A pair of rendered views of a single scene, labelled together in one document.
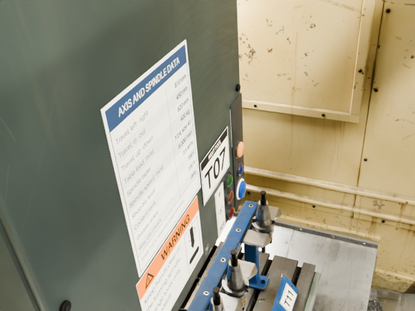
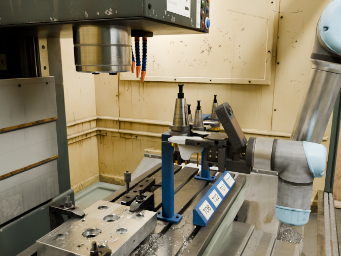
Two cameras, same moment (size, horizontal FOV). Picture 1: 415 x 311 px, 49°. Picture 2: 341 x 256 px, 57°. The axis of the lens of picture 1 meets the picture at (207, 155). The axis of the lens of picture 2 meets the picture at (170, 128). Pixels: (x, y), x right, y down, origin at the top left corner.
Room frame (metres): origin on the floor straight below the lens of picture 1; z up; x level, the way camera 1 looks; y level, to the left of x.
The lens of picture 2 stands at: (-0.50, 0.09, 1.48)
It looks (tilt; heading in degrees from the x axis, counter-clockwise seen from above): 12 degrees down; 359
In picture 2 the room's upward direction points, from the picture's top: straight up
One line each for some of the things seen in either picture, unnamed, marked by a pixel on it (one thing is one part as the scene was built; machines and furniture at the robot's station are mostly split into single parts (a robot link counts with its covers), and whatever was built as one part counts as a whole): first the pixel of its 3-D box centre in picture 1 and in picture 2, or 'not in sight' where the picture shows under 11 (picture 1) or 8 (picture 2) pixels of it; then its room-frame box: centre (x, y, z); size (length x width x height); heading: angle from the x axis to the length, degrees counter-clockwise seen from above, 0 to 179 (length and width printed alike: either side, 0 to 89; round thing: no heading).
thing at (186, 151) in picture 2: not in sight; (184, 148); (0.26, 0.04, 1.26); 0.09 x 0.03 x 0.06; 78
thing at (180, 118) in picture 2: not in sight; (180, 110); (0.30, 0.05, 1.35); 0.04 x 0.04 x 0.07
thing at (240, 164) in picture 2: not in sight; (229, 152); (0.25, -0.07, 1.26); 0.12 x 0.08 x 0.09; 65
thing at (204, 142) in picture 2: not in sight; (203, 141); (0.25, 0.00, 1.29); 0.09 x 0.05 x 0.02; 78
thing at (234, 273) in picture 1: (234, 272); (198, 118); (0.72, -0.04, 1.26); 0.04 x 0.04 x 0.07
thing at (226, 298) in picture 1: (226, 304); not in sight; (0.67, -0.02, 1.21); 0.07 x 0.05 x 0.01; 64
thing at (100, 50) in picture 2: not in sight; (103, 50); (0.42, 0.27, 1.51); 0.16 x 0.16 x 0.12
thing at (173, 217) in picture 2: not in sight; (167, 180); (0.59, 0.08, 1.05); 0.10 x 0.05 x 0.30; 64
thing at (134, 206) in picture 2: not in sight; (141, 208); (0.52, 0.17, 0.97); 0.13 x 0.03 x 0.15; 154
